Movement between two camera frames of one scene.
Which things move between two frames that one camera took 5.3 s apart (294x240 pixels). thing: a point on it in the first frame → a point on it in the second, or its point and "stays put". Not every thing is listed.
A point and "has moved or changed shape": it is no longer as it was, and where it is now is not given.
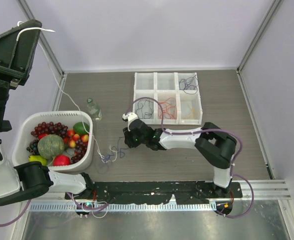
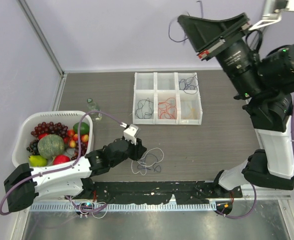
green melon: (51, 146) stays put
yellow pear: (39, 158) stays put
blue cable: (102, 166) has moved or changed shape
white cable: (114, 154) → (146, 164)
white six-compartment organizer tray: (179, 93) stays put
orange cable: (169, 108) stays put
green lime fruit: (79, 128) stays put
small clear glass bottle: (95, 112) stays put
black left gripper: (9, 60) → (138, 149)
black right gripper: (129, 139) → (202, 32)
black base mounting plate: (137, 192) stays put
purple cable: (189, 85) stays put
